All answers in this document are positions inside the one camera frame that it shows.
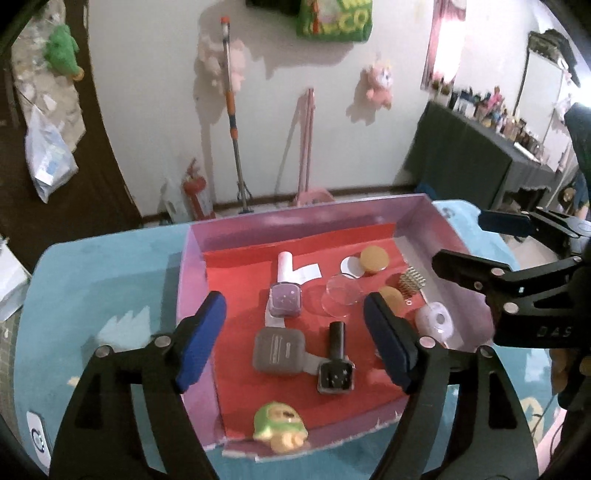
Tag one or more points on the tall framed mirror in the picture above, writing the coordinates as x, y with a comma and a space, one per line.
540, 92

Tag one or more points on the amber round disc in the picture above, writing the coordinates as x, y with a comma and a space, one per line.
392, 300
375, 258

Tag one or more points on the grey eyeshadow case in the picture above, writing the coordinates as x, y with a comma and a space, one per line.
281, 350

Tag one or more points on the clear round lid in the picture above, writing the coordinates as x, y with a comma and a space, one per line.
341, 293

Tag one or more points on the mop with orange grip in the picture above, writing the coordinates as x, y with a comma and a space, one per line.
231, 101

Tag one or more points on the pink horned plush toy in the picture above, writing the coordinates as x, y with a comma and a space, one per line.
378, 83

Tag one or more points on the row of cosmetic bottles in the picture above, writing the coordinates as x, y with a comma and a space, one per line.
503, 120

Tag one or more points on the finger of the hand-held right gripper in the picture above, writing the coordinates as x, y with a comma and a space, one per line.
503, 222
466, 270

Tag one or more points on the clear plastic bag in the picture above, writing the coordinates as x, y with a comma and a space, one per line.
48, 161

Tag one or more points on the green plush crocodile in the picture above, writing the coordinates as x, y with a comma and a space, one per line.
62, 50

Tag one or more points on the pale pink oval case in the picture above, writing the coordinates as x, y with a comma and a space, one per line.
434, 321

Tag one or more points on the black hanging garment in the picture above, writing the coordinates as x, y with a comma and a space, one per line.
565, 60

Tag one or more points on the purple nail polish bottle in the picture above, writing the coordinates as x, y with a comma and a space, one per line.
285, 297

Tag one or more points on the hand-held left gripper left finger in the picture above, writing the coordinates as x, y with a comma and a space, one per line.
201, 341

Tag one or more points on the gold studded cylinder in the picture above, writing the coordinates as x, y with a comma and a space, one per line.
411, 282

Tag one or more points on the hanging wall organizer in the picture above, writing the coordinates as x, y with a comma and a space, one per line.
60, 106

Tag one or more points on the red fire extinguisher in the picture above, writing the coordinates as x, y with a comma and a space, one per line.
196, 194

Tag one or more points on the black nail polish bottle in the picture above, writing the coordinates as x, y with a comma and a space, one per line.
334, 374

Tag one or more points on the dark brown door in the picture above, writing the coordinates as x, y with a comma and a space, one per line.
101, 184

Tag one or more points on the yellow green toy figure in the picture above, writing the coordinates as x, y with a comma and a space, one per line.
277, 424

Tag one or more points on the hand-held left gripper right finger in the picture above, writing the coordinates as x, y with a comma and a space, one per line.
388, 341

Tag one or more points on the white plastic bag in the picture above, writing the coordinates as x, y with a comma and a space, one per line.
173, 203

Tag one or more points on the pink curtain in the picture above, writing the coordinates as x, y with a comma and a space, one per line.
443, 46

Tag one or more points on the table with dark cloth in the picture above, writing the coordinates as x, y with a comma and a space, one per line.
461, 157

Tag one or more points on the purple cardboard box red inside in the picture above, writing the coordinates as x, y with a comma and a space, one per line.
191, 277

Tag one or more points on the green tote bag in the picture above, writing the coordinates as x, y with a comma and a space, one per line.
332, 23

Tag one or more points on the pink plush bear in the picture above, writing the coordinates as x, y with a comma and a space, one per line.
238, 64

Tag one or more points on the person's right hand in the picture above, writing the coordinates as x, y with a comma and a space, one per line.
561, 374

